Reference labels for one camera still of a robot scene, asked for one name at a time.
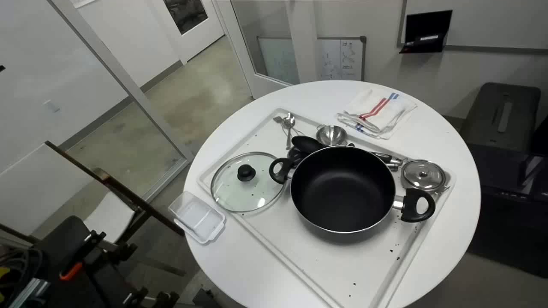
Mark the glass pot lid black knob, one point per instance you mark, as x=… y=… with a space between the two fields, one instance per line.
x=250 y=194

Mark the black pot with steel rim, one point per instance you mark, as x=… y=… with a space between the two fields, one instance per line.
x=342 y=189

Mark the small steel lidded pot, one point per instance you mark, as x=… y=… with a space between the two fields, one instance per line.
x=423 y=175

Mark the black ladle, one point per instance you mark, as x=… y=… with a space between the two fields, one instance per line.
x=304 y=146

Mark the steel spoon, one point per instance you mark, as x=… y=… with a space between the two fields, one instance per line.
x=289 y=120

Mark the small steel cup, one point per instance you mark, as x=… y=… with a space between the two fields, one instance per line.
x=332 y=135

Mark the white plastic tray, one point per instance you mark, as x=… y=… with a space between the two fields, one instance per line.
x=296 y=250

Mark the clear plastic container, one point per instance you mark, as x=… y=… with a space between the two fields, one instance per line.
x=197 y=216

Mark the white cloth red blue stripes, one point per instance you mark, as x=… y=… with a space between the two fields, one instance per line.
x=376 y=108

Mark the small steel utensil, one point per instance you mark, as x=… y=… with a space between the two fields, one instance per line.
x=390 y=161

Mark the black tripod stand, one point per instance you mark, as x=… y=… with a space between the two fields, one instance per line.
x=121 y=194

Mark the dark framed picture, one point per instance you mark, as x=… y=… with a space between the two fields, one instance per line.
x=185 y=14

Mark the white door with glass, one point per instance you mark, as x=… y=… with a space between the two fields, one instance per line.
x=119 y=74

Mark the black marker tray holder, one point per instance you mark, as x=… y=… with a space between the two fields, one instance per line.
x=424 y=28

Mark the black bin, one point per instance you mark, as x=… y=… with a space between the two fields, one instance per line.
x=489 y=113

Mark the black equipment cart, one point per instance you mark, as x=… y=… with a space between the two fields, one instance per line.
x=61 y=245

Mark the black chair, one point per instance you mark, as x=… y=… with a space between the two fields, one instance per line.
x=513 y=228

